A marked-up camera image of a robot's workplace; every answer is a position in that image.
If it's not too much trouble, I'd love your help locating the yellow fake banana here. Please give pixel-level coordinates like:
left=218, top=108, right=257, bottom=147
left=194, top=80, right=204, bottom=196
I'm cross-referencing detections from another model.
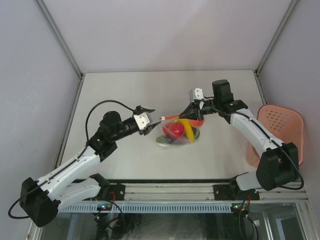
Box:
left=174, top=118, right=195, bottom=143

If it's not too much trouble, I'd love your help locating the clear zip top bag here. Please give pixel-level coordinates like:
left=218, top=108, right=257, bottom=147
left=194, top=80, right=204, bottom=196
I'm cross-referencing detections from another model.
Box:
left=155, top=115, right=205, bottom=148

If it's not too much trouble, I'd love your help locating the red fake apple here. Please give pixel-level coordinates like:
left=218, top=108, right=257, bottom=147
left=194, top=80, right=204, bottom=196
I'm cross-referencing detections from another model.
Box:
left=162, top=122, right=185, bottom=139

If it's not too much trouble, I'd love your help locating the orange fake peach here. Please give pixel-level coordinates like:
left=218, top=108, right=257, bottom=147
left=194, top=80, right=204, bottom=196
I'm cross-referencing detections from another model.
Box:
left=188, top=119, right=205, bottom=128

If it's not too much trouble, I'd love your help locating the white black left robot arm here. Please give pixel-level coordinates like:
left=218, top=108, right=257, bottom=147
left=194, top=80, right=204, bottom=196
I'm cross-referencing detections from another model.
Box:
left=19, top=105, right=157, bottom=228

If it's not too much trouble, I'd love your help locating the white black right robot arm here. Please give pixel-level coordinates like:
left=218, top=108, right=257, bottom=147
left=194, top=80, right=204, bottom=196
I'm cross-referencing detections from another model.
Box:
left=179, top=79, right=304, bottom=200

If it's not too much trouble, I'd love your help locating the purple fake eggplant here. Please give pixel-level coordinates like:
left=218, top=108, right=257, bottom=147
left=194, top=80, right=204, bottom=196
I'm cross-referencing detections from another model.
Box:
left=167, top=137, right=191, bottom=146

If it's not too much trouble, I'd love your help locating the pink plastic basket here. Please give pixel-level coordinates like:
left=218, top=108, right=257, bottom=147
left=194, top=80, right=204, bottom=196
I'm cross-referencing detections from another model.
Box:
left=257, top=104, right=304, bottom=166

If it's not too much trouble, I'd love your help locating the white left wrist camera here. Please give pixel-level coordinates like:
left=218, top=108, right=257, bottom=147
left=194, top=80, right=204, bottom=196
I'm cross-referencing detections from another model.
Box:
left=133, top=112, right=153, bottom=131

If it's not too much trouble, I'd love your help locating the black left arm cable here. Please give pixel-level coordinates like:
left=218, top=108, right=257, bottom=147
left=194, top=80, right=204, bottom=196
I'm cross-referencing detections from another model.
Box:
left=7, top=99, right=137, bottom=220

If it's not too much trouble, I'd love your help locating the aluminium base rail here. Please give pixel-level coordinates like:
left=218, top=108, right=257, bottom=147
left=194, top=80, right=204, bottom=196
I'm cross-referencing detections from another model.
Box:
left=121, top=183, right=308, bottom=203

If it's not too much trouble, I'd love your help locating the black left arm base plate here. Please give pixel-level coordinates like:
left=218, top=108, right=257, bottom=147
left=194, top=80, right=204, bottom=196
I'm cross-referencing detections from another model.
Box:
left=99, top=183, right=126, bottom=202

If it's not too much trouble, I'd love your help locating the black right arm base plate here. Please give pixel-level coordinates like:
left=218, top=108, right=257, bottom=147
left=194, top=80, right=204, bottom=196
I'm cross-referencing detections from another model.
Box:
left=213, top=184, right=260, bottom=201

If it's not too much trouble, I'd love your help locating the perforated grey cable duct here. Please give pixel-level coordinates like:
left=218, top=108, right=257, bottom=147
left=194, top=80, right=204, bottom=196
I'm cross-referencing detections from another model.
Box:
left=61, top=202, right=233, bottom=214

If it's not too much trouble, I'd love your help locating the aluminium corner frame post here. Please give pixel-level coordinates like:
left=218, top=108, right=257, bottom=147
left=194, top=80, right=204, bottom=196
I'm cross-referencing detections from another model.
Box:
left=254, top=0, right=300, bottom=77

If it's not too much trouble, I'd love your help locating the left aluminium corner post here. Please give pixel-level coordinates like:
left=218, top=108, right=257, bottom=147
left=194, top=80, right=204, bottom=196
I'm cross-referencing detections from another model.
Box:
left=33, top=0, right=85, bottom=81

